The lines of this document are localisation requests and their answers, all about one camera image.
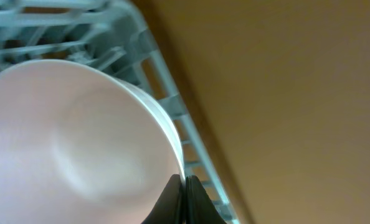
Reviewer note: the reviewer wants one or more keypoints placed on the pink shallow bowl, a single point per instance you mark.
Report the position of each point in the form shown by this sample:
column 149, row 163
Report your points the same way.
column 79, row 146

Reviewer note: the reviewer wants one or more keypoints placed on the grey dishwasher rack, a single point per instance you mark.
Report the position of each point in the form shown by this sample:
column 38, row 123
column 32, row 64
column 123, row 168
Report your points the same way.
column 113, row 37

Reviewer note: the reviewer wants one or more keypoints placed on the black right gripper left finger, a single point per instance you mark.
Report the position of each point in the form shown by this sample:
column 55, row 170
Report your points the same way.
column 169, row 207

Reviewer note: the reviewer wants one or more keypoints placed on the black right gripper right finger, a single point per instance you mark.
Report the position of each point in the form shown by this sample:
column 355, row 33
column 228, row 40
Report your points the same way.
column 199, row 207

